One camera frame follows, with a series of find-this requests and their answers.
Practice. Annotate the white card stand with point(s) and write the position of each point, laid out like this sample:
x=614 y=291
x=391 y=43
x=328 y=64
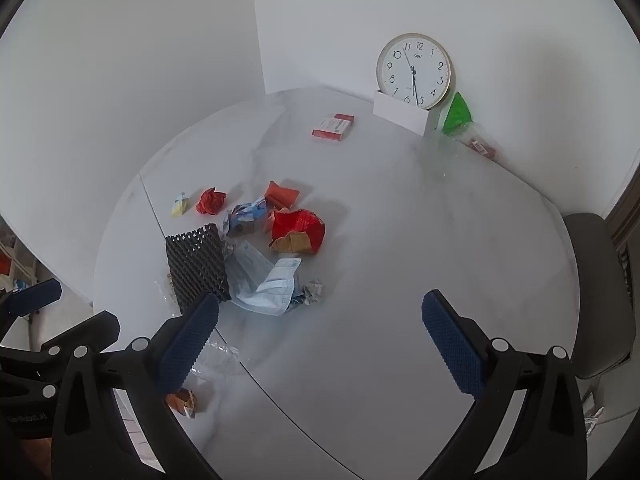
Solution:
x=400 y=111

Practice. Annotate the black foam mesh sleeve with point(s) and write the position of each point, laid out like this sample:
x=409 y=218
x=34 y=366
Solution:
x=197 y=265

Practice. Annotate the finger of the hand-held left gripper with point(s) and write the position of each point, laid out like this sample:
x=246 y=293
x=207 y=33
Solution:
x=32 y=297
x=95 y=327

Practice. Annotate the orange-red flat packet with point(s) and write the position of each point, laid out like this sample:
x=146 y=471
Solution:
x=281 y=194

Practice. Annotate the clear plastic bag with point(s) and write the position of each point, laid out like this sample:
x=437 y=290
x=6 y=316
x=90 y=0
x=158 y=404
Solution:
x=445 y=147

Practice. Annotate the dark wooden door frame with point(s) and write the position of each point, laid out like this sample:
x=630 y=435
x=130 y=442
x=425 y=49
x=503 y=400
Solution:
x=625 y=210

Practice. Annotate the blue and white carton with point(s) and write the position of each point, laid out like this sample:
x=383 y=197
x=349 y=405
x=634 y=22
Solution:
x=245 y=217

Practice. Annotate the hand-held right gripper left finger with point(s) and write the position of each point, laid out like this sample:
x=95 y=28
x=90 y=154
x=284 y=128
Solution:
x=187 y=350

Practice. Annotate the red crumpled paper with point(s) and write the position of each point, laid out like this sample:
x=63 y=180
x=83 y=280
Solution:
x=211 y=200

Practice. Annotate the orange snack wrapper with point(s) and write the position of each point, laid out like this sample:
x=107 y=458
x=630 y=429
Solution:
x=183 y=403

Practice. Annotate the green snack packet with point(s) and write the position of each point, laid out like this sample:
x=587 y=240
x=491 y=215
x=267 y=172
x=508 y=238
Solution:
x=458 y=112

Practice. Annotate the round wall clock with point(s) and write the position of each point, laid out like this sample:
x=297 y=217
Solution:
x=414 y=71

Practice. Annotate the white paper ball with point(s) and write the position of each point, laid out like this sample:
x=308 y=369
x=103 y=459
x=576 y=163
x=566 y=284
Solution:
x=313 y=293

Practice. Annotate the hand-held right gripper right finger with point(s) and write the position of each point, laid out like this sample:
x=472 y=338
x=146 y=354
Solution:
x=452 y=345

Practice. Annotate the red and white box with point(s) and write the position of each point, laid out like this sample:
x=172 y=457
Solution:
x=334 y=126

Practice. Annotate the clear crumpled plastic wrap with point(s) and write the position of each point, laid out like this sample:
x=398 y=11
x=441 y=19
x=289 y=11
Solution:
x=220 y=356

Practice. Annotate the small yellow wrapper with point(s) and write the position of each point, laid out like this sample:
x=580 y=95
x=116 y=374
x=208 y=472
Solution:
x=179 y=205

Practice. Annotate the torn red cardboard box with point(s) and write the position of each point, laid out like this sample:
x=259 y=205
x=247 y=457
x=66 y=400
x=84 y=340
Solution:
x=298 y=231

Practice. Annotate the small red packet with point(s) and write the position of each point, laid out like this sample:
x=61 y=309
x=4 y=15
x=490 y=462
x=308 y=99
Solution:
x=481 y=146

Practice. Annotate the grey chair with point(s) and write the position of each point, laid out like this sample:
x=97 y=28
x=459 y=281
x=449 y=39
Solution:
x=595 y=300

